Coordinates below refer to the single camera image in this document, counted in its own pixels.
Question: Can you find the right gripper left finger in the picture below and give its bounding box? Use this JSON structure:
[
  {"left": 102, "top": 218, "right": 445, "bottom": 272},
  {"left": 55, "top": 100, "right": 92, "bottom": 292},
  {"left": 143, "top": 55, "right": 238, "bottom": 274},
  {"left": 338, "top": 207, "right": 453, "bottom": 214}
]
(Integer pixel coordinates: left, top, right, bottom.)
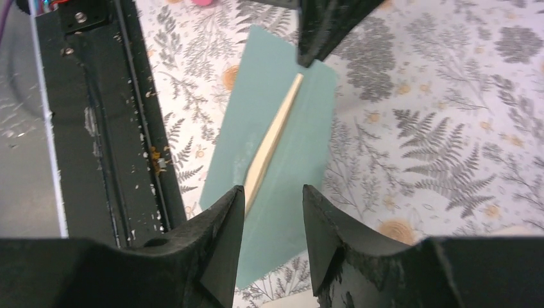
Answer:
[{"left": 1, "top": 185, "right": 244, "bottom": 307}]

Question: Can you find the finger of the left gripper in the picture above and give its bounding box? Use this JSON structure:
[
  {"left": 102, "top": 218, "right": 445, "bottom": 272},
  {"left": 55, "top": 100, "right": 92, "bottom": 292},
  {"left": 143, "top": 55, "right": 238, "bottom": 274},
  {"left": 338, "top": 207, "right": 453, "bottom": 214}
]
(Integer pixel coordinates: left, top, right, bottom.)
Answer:
[{"left": 261, "top": 0, "right": 384, "bottom": 68}]

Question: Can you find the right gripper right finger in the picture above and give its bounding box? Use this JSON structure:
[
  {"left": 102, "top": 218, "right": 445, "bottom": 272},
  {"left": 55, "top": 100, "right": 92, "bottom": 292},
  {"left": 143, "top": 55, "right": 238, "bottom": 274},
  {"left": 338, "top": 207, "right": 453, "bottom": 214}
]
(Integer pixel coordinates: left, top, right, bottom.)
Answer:
[{"left": 303, "top": 185, "right": 543, "bottom": 307}]

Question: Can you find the light blue envelope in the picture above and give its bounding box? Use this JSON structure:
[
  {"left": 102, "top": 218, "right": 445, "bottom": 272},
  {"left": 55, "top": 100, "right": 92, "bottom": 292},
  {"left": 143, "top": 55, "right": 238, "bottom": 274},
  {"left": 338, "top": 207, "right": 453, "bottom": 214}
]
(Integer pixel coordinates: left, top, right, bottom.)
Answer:
[{"left": 200, "top": 26, "right": 337, "bottom": 288}]

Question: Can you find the beige letter paper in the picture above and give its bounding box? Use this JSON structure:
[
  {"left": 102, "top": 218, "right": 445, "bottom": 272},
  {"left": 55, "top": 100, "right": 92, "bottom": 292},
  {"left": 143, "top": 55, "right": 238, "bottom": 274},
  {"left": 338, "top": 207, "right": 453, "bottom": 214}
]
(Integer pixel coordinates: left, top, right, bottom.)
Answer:
[{"left": 244, "top": 73, "right": 303, "bottom": 217}]

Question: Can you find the floral table mat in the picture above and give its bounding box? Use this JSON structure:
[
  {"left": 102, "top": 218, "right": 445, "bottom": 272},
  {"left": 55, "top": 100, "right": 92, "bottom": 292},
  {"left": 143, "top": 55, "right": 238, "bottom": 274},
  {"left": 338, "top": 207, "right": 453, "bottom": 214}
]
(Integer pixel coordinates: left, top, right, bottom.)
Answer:
[{"left": 133, "top": 0, "right": 544, "bottom": 308}]

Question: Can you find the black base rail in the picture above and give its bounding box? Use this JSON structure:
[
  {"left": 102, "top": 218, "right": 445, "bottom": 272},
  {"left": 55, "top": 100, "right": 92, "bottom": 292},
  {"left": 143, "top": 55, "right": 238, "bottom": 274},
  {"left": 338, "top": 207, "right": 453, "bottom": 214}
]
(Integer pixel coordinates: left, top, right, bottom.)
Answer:
[{"left": 29, "top": 1, "right": 186, "bottom": 247}]

